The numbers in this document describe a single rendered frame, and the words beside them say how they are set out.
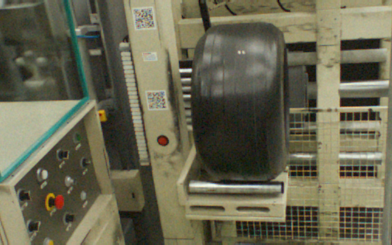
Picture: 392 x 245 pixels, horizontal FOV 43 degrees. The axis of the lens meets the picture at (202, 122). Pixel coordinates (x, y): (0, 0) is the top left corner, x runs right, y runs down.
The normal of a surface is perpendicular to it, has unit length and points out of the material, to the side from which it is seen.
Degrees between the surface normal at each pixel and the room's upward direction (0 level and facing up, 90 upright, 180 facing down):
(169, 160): 90
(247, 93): 62
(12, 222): 90
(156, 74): 90
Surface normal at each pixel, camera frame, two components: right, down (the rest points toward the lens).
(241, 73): -0.21, -0.29
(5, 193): -0.19, 0.41
